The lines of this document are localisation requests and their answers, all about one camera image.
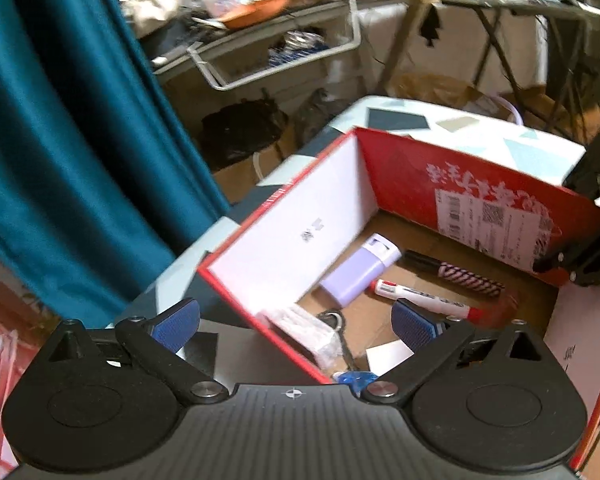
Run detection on blue correction tape pen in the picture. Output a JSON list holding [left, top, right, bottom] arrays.
[[332, 370, 381, 395]]

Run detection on white cloth bag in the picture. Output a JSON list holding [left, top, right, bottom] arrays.
[[125, 0, 181, 31]]

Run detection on orange bowl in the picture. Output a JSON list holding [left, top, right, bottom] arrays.
[[222, 0, 288, 30]]

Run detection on brown cardboard box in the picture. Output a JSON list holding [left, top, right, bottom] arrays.
[[390, 75, 506, 121], [212, 130, 301, 206]]

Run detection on purple plastic case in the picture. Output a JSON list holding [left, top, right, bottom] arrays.
[[320, 233, 402, 308]]

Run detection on red and white pen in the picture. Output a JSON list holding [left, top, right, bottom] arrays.
[[369, 278, 486, 322]]

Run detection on red strawberry print box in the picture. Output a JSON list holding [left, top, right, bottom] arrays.
[[197, 126, 600, 471]]

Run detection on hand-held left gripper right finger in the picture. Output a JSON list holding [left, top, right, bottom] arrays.
[[362, 297, 561, 406]]

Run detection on black bag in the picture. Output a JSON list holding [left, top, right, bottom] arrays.
[[200, 100, 288, 171]]

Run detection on grey plastic bag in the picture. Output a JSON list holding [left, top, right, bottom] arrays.
[[295, 89, 353, 143]]

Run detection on printed room scene backdrop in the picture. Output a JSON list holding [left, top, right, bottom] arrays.
[[0, 245, 61, 476]]

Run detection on white wire basket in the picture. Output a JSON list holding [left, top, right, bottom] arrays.
[[187, 0, 363, 92]]

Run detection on small dark metal tool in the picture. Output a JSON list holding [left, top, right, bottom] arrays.
[[317, 309, 362, 372]]

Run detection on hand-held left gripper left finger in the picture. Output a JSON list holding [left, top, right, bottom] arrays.
[[30, 297, 228, 406]]

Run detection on white paper card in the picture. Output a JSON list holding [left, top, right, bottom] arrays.
[[365, 339, 417, 376]]

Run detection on folding table black legs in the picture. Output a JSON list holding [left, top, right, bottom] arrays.
[[440, 0, 600, 126]]

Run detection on blue velvet curtain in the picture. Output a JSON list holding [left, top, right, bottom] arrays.
[[0, 0, 231, 321]]

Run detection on pink black checkered pen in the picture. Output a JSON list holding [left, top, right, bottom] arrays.
[[404, 249, 506, 300]]

